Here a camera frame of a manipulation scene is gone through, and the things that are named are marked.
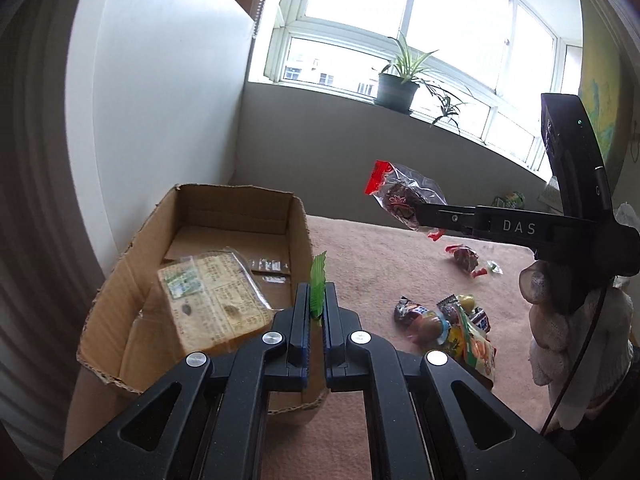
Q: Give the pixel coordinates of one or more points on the cardboard box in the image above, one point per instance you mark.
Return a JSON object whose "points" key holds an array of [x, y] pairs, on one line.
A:
{"points": [[297, 232]]}

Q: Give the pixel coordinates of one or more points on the pile of assorted snack packets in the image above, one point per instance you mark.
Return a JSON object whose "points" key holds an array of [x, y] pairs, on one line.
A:
{"points": [[470, 345]]}

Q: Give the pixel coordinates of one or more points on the green printed packet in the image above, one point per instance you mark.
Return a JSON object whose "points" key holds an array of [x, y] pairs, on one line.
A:
{"points": [[510, 200]]}

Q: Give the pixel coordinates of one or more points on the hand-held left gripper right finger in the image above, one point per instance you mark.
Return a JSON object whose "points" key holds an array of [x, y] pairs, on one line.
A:
{"points": [[331, 320]]}

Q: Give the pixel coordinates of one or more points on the potted spider plant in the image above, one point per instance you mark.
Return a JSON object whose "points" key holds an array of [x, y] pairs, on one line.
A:
{"points": [[397, 90]]}

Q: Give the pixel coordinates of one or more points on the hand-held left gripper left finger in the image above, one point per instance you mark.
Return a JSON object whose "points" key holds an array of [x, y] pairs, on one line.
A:
{"points": [[298, 320]]}

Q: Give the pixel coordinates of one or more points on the small green candy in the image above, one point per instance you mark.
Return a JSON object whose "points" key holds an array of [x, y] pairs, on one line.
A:
{"points": [[493, 267]]}

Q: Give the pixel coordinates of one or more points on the pink blanket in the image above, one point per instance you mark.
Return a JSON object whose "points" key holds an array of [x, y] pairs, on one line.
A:
{"points": [[370, 270]]}

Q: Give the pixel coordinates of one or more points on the beige snack packet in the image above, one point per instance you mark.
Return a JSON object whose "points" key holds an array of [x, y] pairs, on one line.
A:
{"points": [[215, 300]]}

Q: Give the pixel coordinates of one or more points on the red clear snack packet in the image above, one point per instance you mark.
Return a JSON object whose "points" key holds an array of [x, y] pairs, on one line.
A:
{"points": [[400, 195], [465, 257]]}

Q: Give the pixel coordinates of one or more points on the white framed window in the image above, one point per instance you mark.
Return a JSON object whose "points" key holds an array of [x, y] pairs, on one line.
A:
{"points": [[450, 15]]}

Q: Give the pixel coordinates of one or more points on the wall map poster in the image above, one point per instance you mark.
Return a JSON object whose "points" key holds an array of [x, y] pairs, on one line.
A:
{"points": [[600, 90]]}

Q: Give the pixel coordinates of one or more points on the green snack packet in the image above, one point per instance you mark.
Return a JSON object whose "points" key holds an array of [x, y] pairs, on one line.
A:
{"points": [[318, 285]]}

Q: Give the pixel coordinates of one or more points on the small white sachet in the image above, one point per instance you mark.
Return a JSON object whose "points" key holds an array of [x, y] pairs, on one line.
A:
{"points": [[267, 265], [275, 279]]}

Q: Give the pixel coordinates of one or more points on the white cabinet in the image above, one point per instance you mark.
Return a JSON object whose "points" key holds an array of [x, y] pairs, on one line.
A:
{"points": [[165, 85]]}

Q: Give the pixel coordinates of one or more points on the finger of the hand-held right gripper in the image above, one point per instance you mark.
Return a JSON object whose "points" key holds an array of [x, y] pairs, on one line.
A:
{"points": [[450, 218]]}

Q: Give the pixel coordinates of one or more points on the person's right hand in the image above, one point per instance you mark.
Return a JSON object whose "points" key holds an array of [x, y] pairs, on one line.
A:
{"points": [[560, 345]]}

